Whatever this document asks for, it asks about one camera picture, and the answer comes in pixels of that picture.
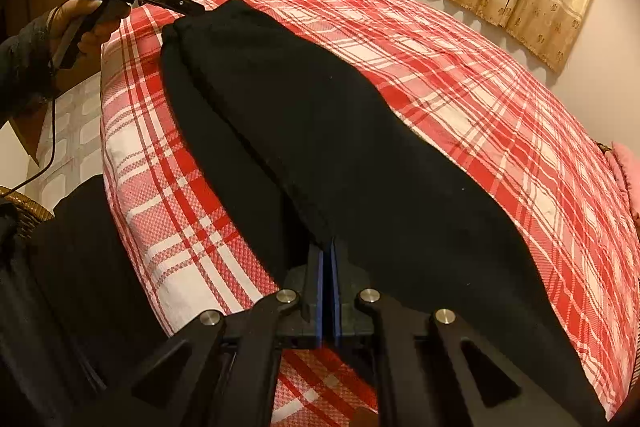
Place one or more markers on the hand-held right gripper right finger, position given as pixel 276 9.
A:
pixel 334 302

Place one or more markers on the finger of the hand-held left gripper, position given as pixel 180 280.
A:
pixel 191 5

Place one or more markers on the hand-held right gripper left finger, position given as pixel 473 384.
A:
pixel 320 302

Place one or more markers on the black pants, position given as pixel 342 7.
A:
pixel 325 132

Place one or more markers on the person's left hand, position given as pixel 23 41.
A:
pixel 67 14

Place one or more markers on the wicker chair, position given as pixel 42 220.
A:
pixel 22 202

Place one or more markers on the red plaid bed blanket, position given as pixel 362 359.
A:
pixel 475 107

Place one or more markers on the person's black clothing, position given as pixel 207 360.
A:
pixel 70 287

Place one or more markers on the pink pillow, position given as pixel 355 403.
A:
pixel 627 172

